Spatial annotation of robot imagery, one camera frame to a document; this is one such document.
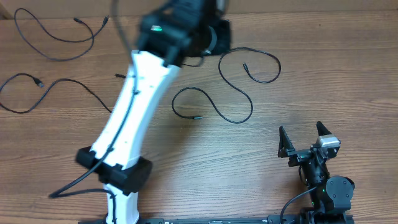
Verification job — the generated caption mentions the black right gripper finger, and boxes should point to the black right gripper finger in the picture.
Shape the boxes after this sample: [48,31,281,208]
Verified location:
[316,121,331,136]
[278,126,295,157]

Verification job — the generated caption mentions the braided black USB-C cable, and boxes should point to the braided black USB-C cable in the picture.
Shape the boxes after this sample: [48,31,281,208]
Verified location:
[171,47,282,124]

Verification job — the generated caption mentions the thick smooth black USB cable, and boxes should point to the thick smooth black USB cable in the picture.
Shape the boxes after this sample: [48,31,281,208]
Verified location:
[13,7,110,62]

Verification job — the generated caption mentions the thin black USB-A cable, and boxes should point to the thin black USB-A cable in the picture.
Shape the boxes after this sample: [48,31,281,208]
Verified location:
[0,73,127,114]

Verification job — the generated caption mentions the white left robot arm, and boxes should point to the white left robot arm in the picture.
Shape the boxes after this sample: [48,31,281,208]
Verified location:
[76,1,226,223]

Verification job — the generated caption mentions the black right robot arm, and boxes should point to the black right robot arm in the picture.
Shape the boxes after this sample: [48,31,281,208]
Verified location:
[278,121,355,214]

